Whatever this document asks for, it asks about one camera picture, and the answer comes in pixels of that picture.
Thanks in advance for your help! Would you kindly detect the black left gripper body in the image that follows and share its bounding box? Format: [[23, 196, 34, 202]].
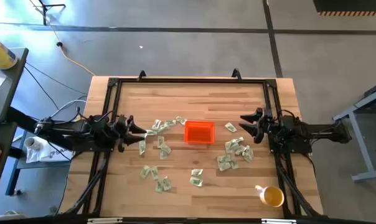
[[111, 114, 131, 153]]

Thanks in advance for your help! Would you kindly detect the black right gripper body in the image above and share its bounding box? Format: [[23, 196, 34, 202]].
[[254, 107, 281, 144]]

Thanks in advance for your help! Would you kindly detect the orange plastic basket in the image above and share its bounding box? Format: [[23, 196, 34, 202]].
[[184, 120, 216, 145]]

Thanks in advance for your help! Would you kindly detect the yellow mug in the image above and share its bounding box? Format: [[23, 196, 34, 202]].
[[255, 185, 285, 208]]

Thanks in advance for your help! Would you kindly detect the white printed cloth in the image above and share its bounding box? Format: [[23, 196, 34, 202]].
[[26, 136, 75, 164]]

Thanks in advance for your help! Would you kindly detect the white paper cup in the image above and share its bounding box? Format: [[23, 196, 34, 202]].
[[23, 136, 41, 151]]

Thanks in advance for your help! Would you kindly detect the black diagonal beam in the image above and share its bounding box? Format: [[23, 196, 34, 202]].
[[6, 106, 83, 153]]

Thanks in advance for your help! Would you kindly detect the blue-grey metal table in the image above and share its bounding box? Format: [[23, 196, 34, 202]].
[[332, 79, 376, 182]]

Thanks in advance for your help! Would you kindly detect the black side panel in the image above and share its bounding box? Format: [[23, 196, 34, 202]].
[[0, 121, 18, 197]]

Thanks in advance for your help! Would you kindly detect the grey side table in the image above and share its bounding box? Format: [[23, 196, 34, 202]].
[[0, 47, 29, 124]]

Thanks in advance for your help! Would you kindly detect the black tripod stand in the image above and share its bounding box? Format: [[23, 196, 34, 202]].
[[29, 0, 67, 26]]

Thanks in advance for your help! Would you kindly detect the black hazard-striped mat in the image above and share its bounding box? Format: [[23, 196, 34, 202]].
[[313, 0, 376, 17]]

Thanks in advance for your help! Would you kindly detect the yellow wipes canister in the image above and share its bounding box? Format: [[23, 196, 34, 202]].
[[0, 32, 18, 70]]

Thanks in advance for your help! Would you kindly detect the black aluminium table frame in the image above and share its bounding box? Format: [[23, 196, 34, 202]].
[[63, 77, 322, 218]]

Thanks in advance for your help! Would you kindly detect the white metal bracket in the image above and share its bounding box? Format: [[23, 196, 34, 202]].
[[261, 218, 297, 224], [87, 217, 124, 224]]

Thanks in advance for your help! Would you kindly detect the black floor cable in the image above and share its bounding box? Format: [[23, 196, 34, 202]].
[[23, 65, 60, 110], [25, 61, 88, 96]]

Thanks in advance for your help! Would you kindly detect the yellow floor cable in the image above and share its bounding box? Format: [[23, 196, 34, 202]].
[[29, 0, 96, 77]]

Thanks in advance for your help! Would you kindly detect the blue cart frame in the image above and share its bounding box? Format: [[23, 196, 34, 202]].
[[6, 130, 72, 197]]

